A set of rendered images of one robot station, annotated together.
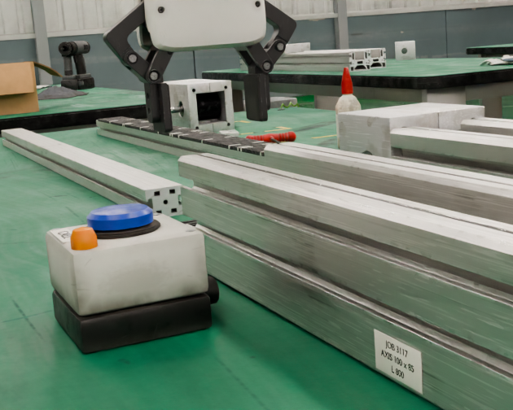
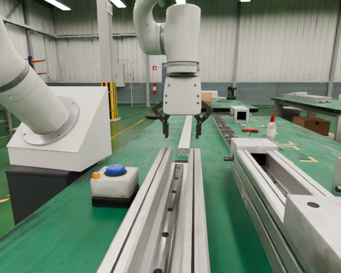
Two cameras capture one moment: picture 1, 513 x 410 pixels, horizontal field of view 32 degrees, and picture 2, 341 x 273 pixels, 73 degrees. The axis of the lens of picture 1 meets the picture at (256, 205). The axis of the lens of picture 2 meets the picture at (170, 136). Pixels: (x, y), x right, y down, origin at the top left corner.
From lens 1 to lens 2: 32 cm
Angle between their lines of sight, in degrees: 29
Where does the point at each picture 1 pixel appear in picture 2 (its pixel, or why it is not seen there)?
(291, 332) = not seen: hidden behind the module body
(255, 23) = (196, 109)
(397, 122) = (240, 147)
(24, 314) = not seen: hidden behind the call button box
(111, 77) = (251, 94)
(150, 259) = (111, 185)
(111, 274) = (100, 187)
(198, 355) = (111, 219)
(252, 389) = (100, 241)
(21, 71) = (208, 95)
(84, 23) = (247, 79)
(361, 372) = not seen: hidden behind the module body
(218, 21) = (183, 107)
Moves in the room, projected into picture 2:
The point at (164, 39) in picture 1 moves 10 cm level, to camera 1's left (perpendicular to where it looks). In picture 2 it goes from (166, 111) to (136, 109)
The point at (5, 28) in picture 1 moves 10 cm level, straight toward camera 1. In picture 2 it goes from (225, 79) to (225, 79)
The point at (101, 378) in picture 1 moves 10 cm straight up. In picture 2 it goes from (82, 218) to (77, 167)
